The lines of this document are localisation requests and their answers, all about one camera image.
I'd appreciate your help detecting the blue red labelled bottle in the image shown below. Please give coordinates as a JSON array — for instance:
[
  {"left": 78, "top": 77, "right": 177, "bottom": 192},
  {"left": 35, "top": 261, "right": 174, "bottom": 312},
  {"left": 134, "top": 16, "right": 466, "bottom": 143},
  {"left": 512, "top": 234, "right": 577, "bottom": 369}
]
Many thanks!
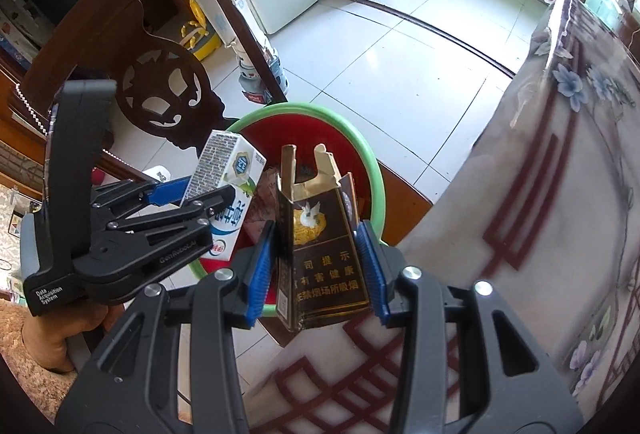
[{"left": 236, "top": 46, "right": 291, "bottom": 105}]

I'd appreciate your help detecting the white blue milk carton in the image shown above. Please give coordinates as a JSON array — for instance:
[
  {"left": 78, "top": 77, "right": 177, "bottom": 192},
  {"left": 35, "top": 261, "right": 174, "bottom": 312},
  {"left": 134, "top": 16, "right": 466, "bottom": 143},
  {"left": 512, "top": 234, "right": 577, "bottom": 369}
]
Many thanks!
[{"left": 179, "top": 130, "right": 267, "bottom": 262}]

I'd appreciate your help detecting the pinkish paper wrapper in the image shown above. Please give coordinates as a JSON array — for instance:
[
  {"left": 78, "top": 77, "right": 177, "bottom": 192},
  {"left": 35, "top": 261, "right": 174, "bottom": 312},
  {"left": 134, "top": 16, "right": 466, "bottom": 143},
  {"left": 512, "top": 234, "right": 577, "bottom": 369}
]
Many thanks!
[{"left": 244, "top": 168, "right": 282, "bottom": 242}]

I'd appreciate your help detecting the carved dark wooden chair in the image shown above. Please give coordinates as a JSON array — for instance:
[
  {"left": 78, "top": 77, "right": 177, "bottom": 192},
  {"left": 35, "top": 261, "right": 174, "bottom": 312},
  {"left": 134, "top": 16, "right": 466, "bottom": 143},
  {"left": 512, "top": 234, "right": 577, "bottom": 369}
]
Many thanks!
[{"left": 10, "top": 0, "right": 435, "bottom": 347}]

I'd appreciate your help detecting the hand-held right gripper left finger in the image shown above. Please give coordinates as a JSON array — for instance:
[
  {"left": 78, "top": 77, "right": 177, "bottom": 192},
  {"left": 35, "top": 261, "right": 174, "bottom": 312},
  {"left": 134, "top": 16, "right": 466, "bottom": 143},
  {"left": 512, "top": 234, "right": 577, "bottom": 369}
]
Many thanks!
[{"left": 54, "top": 219, "right": 279, "bottom": 434}]

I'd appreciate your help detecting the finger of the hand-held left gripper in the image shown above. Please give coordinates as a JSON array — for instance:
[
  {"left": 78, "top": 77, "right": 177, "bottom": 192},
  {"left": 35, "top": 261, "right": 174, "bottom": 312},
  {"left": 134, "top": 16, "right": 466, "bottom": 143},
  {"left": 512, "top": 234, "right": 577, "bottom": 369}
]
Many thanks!
[
  {"left": 89, "top": 178, "right": 192, "bottom": 221},
  {"left": 99, "top": 186, "right": 237, "bottom": 237}
]

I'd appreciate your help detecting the yellow plastic container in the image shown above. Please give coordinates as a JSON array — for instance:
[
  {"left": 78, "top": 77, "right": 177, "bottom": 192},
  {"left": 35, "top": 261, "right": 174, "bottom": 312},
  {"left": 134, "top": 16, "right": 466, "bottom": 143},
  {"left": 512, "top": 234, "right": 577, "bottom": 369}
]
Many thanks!
[{"left": 181, "top": 0, "right": 222, "bottom": 61}]

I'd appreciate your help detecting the beige fuzzy cloth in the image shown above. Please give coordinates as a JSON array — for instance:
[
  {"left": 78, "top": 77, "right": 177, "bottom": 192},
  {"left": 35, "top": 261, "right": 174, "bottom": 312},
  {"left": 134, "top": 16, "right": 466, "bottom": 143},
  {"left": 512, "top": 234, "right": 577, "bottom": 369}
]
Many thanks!
[{"left": 0, "top": 298, "right": 76, "bottom": 415}]

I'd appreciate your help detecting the person's left hand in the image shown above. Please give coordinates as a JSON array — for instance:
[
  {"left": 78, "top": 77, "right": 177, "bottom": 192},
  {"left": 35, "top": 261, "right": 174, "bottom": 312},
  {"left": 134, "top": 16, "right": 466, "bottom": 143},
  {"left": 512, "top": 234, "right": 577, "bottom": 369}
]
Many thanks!
[{"left": 22, "top": 303, "right": 126, "bottom": 372}]

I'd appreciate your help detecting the brown cigarette pack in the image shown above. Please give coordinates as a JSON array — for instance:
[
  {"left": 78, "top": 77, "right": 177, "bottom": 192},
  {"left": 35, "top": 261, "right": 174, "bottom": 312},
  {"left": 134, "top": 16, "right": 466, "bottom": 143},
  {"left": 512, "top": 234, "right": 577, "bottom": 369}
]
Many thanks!
[{"left": 275, "top": 143, "right": 373, "bottom": 331}]

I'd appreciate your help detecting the red bucket green rim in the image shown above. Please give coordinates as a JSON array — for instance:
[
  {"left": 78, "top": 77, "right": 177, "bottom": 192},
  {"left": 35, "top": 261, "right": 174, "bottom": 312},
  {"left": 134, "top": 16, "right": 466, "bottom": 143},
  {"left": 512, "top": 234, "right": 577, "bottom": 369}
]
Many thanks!
[{"left": 189, "top": 102, "right": 387, "bottom": 282}]

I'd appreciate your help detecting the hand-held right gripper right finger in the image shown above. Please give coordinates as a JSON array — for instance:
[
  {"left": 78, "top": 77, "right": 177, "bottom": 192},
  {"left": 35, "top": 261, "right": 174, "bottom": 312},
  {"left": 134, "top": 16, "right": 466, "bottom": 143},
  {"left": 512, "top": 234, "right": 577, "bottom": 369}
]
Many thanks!
[{"left": 356, "top": 219, "right": 585, "bottom": 434}]

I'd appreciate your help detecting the small white packet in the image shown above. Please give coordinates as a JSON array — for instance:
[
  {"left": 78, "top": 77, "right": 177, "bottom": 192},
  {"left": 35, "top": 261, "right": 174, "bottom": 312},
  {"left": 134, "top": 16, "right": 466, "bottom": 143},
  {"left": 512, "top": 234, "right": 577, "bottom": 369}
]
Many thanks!
[{"left": 141, "top": 164, "right": 176, "bottom": 187}]

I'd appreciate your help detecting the white beaded cord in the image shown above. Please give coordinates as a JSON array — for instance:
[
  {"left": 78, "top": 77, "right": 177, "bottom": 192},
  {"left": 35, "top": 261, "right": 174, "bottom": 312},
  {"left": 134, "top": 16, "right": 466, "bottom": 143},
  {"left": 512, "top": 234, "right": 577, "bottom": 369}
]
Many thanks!
[{"left": 15, "top": 84, "right": 51, "bottom": 135}]

